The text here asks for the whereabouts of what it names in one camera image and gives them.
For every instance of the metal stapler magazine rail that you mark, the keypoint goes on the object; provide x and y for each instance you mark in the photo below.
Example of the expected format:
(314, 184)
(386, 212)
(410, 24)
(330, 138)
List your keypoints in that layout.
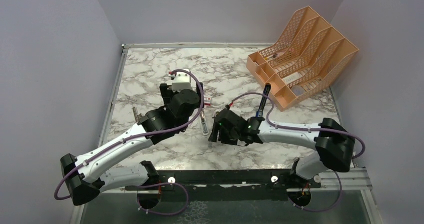
(136, 114)

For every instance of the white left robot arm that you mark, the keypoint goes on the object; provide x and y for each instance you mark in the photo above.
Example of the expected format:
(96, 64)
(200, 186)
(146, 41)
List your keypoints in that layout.
(86, 176)

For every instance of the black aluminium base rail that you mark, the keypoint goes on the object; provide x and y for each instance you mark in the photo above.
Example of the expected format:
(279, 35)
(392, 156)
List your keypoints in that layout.
(255, 184)

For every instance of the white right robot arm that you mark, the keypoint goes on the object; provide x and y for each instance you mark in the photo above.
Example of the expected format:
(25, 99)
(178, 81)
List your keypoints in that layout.
(332, 145)

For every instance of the peach plastic desk organizer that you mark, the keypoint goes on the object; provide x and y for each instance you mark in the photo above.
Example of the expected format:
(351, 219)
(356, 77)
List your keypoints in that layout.
(307, 58)

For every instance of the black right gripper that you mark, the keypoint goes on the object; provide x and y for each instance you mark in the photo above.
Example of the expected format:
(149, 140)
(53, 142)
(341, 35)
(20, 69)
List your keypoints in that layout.
(213, 136)

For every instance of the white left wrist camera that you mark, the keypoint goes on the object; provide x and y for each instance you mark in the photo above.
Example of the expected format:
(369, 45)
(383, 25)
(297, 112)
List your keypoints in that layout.
(180, 81)

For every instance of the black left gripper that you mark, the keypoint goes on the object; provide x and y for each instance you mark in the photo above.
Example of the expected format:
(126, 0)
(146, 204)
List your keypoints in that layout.
(168, 93)

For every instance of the red white staple box sleeve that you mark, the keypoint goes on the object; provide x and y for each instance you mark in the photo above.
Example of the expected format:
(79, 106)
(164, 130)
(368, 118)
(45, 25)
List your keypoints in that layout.
(207, 101)

